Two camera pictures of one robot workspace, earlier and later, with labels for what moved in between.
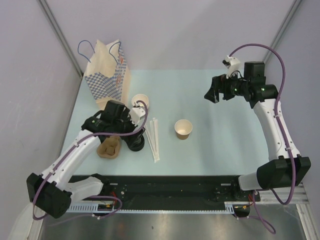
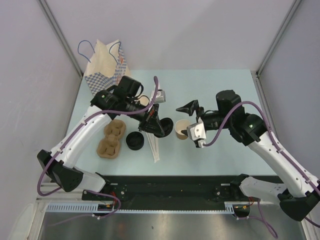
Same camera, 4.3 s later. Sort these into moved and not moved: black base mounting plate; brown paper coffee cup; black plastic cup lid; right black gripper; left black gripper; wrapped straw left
Moved: right black gripper; left black gripper
Not moved: brown paper coffee cup; wrapped straw left; black base mounting plate; black plastic cup lid
